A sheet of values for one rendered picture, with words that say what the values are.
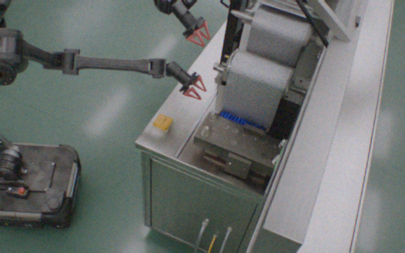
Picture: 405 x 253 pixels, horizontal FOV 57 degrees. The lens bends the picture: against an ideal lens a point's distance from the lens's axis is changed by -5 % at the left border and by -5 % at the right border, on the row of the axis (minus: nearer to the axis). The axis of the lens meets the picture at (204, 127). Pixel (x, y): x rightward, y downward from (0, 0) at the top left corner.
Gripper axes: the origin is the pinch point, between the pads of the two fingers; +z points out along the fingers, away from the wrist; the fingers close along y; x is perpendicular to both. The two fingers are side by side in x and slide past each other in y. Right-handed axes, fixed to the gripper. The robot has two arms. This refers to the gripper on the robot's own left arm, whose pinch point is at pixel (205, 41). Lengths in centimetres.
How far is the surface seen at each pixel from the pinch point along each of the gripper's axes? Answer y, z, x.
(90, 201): 27, 42, -136
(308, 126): 62, 15, 56
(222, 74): -3.7, 17.8, -7.5
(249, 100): 7.5, 30.0, 3.9
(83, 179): 15, 31, -145
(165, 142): 25.8, 23.5, -34.2
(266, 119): 7.6, 41.3, 4.8
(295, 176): 77, 16, 56
